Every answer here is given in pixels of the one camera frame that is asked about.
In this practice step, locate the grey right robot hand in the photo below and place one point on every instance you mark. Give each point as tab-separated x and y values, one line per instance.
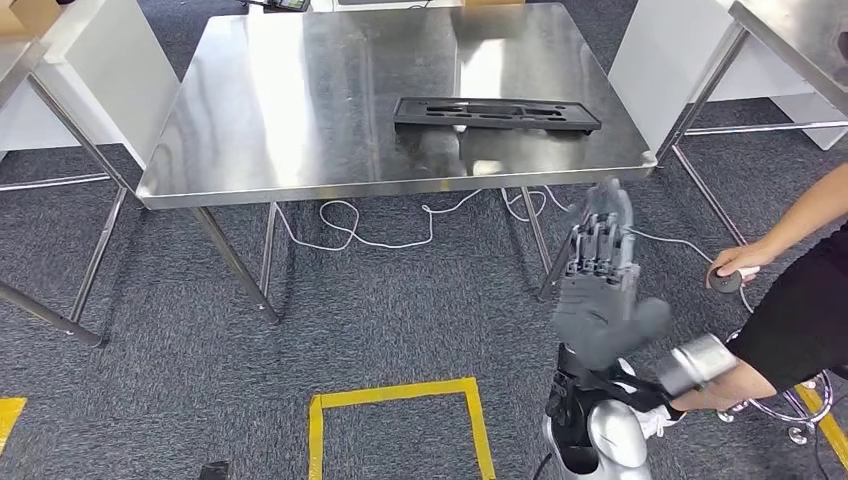
603	311

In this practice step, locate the black plastic plate holder part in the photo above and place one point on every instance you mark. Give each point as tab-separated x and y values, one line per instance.
583	122

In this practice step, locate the person's forearm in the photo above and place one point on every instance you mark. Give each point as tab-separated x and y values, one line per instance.
808	212

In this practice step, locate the stainless steel workbench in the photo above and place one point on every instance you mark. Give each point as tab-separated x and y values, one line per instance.
298	79

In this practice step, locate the person's white shoe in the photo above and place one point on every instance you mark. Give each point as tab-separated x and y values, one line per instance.
659	420

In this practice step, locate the person's hand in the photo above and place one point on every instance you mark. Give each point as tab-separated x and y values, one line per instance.
738	255

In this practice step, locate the person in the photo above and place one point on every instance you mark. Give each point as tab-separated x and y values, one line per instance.
802	318

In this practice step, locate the black stool chrome base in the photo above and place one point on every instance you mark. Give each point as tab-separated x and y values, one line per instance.
808	404

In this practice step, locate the white cabinet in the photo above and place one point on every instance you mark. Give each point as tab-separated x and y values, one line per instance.
656	60
119	60

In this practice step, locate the yellow floor tape square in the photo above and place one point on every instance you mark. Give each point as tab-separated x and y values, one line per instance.
316	437

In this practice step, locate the stainless steel table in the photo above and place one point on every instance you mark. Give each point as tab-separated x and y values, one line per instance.
795	33
20	60

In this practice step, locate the black remote controller with screen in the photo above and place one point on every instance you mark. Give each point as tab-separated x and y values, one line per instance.
285	4

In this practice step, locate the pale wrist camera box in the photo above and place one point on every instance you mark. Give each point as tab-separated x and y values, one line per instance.
696	363

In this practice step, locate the black handheld button switch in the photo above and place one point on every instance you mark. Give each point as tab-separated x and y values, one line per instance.
725	283

